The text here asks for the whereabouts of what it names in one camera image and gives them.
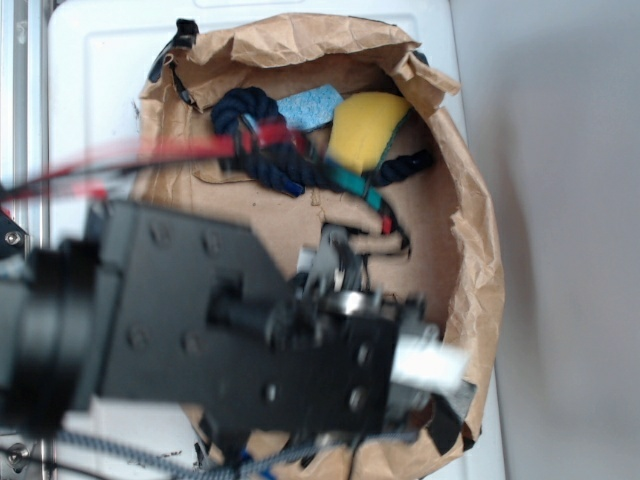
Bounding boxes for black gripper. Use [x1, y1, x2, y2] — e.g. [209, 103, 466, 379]
[202, 224, 473, 436]

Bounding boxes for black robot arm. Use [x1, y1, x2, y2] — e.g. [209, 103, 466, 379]
[1, 201, 475, 446]

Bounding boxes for brown paper bag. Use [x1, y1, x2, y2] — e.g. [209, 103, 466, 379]
[134, 12, 506, 480]

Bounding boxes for yellow sponge green backing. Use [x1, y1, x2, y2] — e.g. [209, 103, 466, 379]
[326, 92, 412, 175]

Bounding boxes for light blue sponge cloth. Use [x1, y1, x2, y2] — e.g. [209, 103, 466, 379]
[276, 84, 344, 132]

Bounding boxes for braided grey cable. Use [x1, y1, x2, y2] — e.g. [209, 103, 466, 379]
[49, 429, 421, 480]

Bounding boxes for teal cable strap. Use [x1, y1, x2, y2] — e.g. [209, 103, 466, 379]
[322, 157, 385, 210]

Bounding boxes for dark blue rope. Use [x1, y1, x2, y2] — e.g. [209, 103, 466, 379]
[209, 86, 434, 197]

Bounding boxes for red cable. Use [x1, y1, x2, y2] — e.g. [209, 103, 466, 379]
[0, 122, 307, 211]

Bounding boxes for black corner bracket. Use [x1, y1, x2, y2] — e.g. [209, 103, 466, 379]
[0, 207, 30, 261]

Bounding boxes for aluminium frame rail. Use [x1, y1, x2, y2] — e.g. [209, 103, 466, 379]
[1, 1, 59, 479]

